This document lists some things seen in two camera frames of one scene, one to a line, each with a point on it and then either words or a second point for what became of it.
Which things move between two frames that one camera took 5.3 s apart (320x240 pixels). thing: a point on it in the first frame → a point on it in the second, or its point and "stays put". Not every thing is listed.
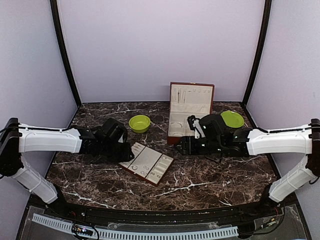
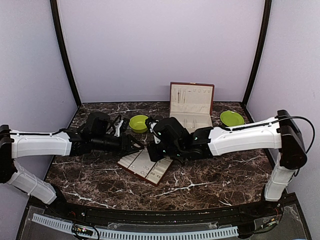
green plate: x=232 y=119 stays put
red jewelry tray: x=148 y=164 stays put
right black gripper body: x=209 y=148 → x=171 y=150
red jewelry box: x=187 y=99 stays put
